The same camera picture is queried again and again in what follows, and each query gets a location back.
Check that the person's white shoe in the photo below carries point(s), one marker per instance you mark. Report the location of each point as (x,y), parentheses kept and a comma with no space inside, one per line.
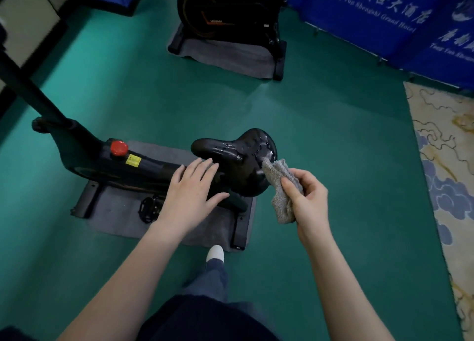
(215,253)

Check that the black exercise bike frame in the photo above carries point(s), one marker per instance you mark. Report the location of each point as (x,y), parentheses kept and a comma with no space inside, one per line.
(81,148)

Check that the patterned cream carpet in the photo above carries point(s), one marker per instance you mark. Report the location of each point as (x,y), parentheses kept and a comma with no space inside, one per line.
(448,174)

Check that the person's left little finger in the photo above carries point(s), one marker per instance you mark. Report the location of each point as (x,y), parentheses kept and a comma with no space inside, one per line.
(178,176)

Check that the person's left thumb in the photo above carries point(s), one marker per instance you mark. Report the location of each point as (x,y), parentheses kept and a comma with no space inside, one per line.
(219,199)

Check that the person's right forearm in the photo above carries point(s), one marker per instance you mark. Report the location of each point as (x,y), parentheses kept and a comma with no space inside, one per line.
(340,292)

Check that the person's blue jeans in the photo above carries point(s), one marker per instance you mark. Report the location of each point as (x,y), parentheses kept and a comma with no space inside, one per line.
(207,314)

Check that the grey floor mat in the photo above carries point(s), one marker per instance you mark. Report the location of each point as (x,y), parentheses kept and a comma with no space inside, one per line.
(229,53)
(118,213)

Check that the red round knob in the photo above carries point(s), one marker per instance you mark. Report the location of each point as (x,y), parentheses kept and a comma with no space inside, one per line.
(119,148)

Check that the black bike saddle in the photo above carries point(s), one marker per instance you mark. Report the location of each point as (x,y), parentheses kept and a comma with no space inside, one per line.
(240,155)

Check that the grey cleaning cloth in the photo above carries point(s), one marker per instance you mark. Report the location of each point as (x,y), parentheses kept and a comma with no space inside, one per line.
(277,181)

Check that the black exercise bike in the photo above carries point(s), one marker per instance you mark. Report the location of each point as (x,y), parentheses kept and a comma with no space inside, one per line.
(222,14)

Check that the blue printed banner panel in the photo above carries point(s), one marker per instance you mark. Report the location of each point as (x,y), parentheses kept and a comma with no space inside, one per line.
(355,22)
(448,52)

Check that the black bike pedal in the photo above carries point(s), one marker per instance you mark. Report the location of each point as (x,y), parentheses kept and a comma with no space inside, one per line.
(148,208)

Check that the person's left forearm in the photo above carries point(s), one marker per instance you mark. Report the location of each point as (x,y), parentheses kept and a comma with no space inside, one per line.
(126,285)

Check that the person's right hand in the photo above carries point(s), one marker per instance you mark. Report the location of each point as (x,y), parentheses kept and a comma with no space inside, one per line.
(311,207)

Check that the person's left hand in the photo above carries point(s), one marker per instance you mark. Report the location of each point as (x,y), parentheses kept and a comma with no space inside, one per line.
(189,203)

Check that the person's left middle finger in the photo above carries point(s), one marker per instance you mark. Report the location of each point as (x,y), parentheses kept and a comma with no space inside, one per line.
(204,171)

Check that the person's right thumb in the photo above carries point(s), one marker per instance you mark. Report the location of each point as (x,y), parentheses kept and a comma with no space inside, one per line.
(290,190)

